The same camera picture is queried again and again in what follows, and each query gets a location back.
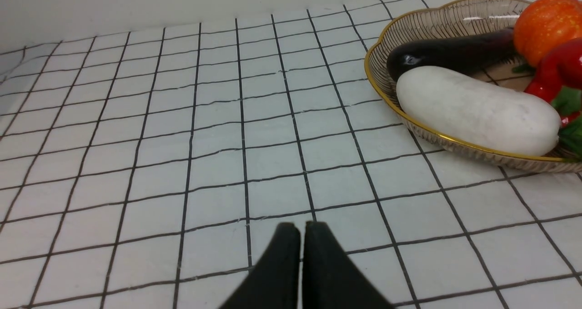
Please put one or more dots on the orange pumpkin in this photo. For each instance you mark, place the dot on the orange pumpkin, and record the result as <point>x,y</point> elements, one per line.
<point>544,25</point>

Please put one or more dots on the red bell pepper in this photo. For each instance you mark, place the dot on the red bell pepper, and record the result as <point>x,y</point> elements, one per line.
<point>558,80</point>

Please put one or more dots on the dark purple eggplant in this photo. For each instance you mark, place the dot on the dark purple eggplant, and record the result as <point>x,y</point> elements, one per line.
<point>463,54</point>

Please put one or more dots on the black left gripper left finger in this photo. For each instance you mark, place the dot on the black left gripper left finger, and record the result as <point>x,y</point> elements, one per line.
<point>274,281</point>

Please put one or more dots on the gold-rimmed striped glass bowl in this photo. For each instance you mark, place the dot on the gold-rimmed striped glass bowl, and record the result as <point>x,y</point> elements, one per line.
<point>458,18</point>

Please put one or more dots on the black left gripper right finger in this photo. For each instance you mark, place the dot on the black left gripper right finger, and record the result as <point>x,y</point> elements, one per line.
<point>330,279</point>

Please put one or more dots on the white radish with leaves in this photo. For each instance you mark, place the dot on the white radish with leaves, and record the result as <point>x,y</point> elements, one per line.
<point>483,114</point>

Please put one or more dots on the checkered white tablecloth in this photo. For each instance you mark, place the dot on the checkered white tablecloth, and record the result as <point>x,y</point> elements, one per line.
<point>149,169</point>

